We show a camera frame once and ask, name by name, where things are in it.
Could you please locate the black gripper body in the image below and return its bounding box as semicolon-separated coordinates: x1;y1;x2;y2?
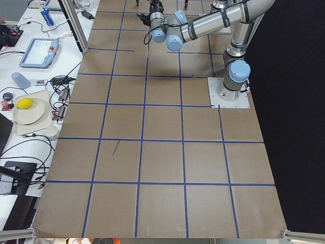
137;0;164;25

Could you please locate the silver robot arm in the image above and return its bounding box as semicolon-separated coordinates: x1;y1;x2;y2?
137;1;274;101

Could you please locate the black power adapter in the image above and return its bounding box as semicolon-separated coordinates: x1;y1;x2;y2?
81;10;94;20

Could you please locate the blue teach pendant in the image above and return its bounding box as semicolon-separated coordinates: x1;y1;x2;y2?
19;38;59;69

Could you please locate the blue plastic cup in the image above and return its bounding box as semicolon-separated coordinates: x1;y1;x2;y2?
11;72;31;89

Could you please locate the white paper cup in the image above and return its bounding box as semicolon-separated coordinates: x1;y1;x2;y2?
45;126;60;140

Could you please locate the yellow lemon toy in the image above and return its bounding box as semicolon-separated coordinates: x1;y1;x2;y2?
16;98;34;110

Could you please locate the beige tray with plate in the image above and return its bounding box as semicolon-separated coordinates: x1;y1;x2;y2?
13;90;52;136

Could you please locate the aluminium frame post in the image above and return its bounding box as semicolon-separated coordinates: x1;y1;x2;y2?
58;0;89;53

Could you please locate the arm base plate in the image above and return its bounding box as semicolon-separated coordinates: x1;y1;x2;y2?
207;77;250;109

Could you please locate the black camera stand base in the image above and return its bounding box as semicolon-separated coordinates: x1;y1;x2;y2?
1;161;37;195

